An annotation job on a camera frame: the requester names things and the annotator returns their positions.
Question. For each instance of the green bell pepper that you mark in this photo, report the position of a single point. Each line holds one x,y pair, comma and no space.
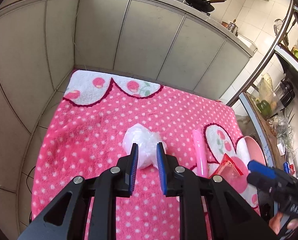
265,108

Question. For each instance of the white plastic bag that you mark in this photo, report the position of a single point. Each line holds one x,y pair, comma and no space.
147,144

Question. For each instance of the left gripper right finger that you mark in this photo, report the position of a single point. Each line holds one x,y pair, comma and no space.
162,167

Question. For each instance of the person right hand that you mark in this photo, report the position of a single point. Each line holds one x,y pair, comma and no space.
275,223

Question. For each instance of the metal kettle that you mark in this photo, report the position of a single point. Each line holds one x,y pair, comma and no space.
231,26

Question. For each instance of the red snack bag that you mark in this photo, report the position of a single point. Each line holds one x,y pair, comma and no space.
227,169

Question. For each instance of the black wok with handle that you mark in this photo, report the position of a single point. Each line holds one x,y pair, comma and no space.
203,5

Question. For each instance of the pink plastic tube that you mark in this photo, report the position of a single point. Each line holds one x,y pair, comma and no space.
201,161

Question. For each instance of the grey kitchen cabinets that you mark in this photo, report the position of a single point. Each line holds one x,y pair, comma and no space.
42,42

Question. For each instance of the napa cabbage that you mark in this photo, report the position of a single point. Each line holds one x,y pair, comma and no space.
265,88

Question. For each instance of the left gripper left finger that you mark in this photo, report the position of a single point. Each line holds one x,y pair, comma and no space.
132,168

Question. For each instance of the pink polka dot blanket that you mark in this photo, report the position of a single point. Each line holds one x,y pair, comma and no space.
99,119

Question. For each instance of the black blender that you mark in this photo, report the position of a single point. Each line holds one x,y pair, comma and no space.
285,94

